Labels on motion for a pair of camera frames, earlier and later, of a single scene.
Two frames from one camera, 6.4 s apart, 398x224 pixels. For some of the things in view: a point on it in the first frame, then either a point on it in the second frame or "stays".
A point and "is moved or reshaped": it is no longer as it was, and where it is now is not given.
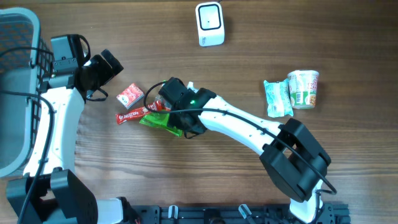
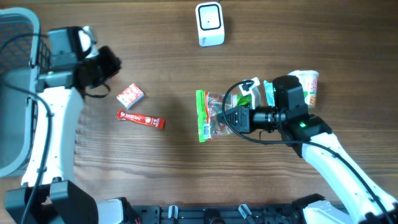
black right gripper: x=175 y=120 → x=244 y=122
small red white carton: x=130 y=96 stays
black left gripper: x=108 y=73 stays
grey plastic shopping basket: x=22 y=70 stays
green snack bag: x=160 y=120 is moved or reshaped
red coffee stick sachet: x=155 y=106 → x=151 y=121
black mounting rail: x=329 y=213 stays
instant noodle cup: x=303 y=86 stays
